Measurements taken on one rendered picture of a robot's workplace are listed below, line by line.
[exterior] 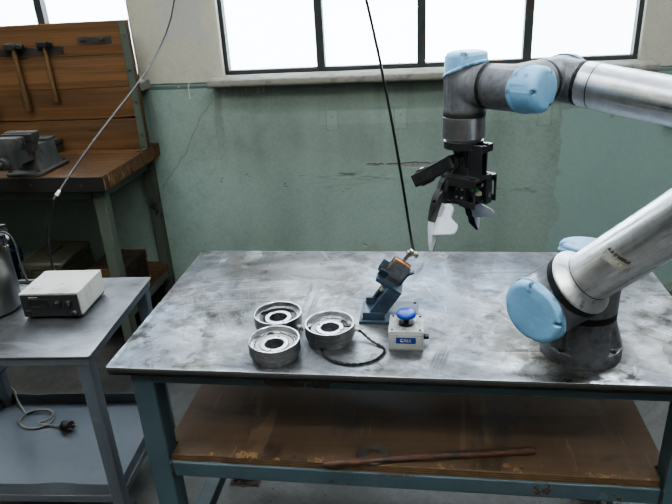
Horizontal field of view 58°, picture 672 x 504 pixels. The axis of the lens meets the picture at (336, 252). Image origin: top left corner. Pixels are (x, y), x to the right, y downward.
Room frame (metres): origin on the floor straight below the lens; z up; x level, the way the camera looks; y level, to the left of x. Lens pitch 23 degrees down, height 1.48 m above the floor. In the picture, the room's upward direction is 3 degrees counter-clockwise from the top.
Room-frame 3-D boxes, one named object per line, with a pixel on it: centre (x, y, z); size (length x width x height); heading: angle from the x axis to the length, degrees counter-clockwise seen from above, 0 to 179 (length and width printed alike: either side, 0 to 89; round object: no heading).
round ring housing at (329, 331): (1.12, 0.02, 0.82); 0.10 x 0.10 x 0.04
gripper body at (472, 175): (1.08, -0.25, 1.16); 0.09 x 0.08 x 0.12; 43
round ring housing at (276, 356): (1.07, 0.14, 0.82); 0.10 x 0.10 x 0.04
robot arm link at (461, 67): (1.09, -0.24, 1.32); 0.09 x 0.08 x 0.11; 41
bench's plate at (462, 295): (1.27, -0.16, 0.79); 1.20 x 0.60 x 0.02; 81
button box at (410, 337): (1.09, -0.14, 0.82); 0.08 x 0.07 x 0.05; 81
